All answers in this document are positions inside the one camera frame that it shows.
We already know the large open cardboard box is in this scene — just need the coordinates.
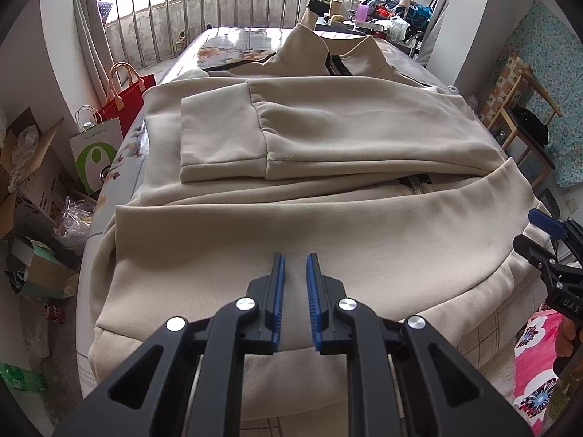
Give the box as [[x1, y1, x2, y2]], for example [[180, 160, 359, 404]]
[[0, 108, 76, 237]]

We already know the bed with floral sheet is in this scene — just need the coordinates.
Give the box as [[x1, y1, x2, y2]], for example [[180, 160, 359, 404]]
[[75, 26, 543, 437]]

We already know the person's right hand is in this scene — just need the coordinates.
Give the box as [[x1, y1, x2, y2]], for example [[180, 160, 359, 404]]
[[558, 316, 579, 360]]

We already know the wooden chair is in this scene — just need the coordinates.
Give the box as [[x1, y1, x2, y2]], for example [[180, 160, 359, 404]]
[[485, 61, 563, 192]]

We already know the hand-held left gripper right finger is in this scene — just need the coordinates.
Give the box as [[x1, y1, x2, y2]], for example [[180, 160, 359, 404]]
[[306, 252, 533, 437]]

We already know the red tote bag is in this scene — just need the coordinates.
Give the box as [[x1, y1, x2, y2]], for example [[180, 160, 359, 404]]
[[98, 61, 157, 139]]

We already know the metal balcony railing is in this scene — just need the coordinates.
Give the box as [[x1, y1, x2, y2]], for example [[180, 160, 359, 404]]
[[93, 0, 388, 67]]

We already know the clear plastic bag of items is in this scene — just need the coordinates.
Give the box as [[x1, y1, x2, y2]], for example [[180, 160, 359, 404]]
[[52, 196, 96, 251]]

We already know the green plastic bottle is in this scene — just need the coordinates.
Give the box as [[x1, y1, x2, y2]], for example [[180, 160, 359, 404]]
[[0, 362, 48, 392]]

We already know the pink floral blanket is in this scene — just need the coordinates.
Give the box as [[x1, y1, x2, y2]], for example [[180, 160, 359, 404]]
[[514, 310, 566, 433]]

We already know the beige canvas bag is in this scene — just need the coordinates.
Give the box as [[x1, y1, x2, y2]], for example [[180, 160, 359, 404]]
[[301, 0, 360, 32]]

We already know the crumpled clear plastic wrap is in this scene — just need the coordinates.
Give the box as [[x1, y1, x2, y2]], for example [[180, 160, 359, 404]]
[[8, 125, 41, 187]]

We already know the grey curtain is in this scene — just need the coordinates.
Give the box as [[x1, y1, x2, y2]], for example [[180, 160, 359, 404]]
[[70, 0, 119, 96]]

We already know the teal carton box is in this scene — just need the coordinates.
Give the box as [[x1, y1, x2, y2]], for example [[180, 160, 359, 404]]
[[5, 234, 79, 300]]

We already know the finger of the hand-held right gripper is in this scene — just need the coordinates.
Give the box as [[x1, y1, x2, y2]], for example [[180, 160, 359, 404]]
[[528, 208, 570, 240], [512, 235, 559, 275]]

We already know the dark desk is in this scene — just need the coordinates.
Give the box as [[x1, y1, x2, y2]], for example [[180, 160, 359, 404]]
[[314, 20, 422, 55]]

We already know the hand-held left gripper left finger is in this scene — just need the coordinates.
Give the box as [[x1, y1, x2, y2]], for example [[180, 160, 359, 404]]
[[54, 252, 287, 437]]

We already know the black bag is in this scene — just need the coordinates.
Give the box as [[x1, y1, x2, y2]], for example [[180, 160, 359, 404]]
[[510, 105, 549, 144]]

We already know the white green paper bag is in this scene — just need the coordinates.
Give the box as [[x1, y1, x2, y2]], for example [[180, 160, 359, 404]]
[[69, 106, 124, 196]]

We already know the beige zip jacket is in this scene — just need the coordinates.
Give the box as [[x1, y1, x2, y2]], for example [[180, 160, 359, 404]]
[[87, 23, 554, 422]]

